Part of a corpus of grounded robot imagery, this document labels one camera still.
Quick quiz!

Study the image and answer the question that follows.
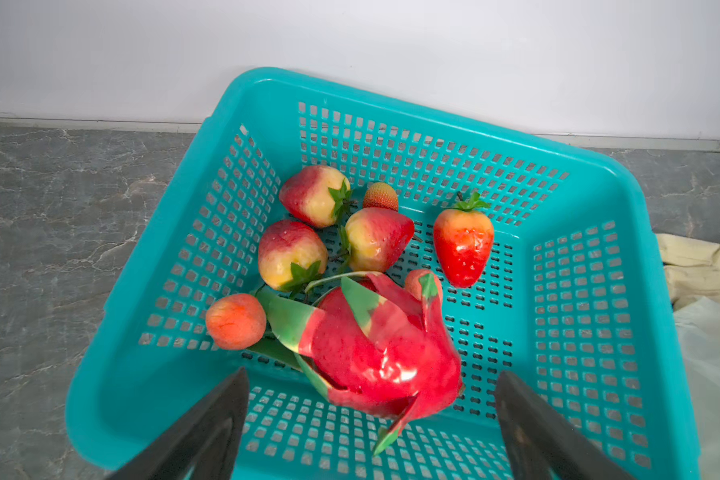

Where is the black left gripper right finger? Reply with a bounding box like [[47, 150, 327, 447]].
[[495, 371, 632, 480]]

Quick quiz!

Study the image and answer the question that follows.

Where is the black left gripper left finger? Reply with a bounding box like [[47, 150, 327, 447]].
[[109, 368, 250, 480]]

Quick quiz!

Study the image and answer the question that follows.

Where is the white plastic bag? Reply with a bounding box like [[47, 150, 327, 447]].
[[674, 297, 720, 479]]

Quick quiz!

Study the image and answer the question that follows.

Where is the orange fake peach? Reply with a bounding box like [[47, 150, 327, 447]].
[[205, 293, 267, 350]]

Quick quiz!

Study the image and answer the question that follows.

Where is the red fake strawberry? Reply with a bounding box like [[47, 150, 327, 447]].
[[433, 191, 494, 288]]

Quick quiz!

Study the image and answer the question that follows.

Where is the small red fake lychee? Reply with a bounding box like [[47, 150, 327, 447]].
[[363, 182, 399, 211]]

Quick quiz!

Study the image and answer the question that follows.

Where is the teal plastic basket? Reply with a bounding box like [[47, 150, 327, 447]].
[[66, 68, 700, 479]]

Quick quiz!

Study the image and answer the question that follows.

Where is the yellow work glove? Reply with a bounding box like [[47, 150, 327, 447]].
[[656, 234, 720, 310]]

